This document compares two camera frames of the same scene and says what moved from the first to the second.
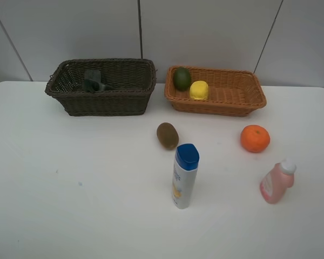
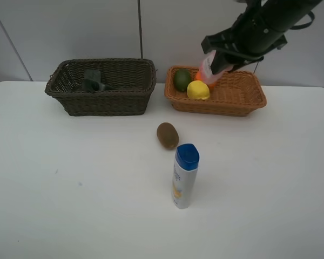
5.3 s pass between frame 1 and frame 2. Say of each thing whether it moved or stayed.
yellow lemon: stayed
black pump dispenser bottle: stayed
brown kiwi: stayed
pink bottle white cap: moved
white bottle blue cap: stayed
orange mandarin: moved
